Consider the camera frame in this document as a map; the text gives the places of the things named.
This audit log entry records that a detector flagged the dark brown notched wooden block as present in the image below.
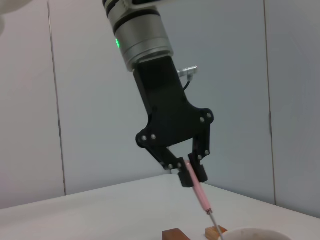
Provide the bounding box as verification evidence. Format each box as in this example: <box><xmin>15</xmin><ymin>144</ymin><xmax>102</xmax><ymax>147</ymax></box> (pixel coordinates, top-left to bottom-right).
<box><xmin>161</xmin><ymin>227</ymin><xmax>190</xmax><ymax>240</ymax></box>

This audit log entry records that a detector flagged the left gripper cable with connector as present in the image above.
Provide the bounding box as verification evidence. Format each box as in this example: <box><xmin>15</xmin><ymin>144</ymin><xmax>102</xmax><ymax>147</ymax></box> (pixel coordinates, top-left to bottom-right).
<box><xmin>176</xmin><ymin>65</ymin><xmax>198</xmax><ymax>92</ymax></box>

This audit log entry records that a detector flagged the light wooden block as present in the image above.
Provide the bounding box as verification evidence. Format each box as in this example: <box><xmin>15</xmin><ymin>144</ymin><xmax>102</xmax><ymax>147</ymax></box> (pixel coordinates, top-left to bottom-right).
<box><xmin>204</xmin><ymin>224</ymin><xmax>228</xmax><ymax>238</ymax></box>

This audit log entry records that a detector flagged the pink handled metal spoon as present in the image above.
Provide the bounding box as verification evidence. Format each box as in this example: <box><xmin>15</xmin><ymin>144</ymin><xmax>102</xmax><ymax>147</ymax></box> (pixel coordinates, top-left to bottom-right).
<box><xmin>184</xmin><ymin>159</ymin><xmax>226</xmax><ymax>240</ymax></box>

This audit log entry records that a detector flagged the grey ceramic cup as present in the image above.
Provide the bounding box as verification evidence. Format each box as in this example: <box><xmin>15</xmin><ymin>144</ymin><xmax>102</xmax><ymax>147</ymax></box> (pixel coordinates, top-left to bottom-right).
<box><xmin>219</xmin><ymin>227</ymin><xmax>293</xmax><ymax>240</ymax></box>

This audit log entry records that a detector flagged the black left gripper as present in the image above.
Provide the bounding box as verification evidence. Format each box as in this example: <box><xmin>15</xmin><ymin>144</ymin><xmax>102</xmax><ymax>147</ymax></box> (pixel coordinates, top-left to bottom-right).
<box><xmin>133</xmin><ymin>56</ymin><xmax>215</xmax><ymax>188</ymax></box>

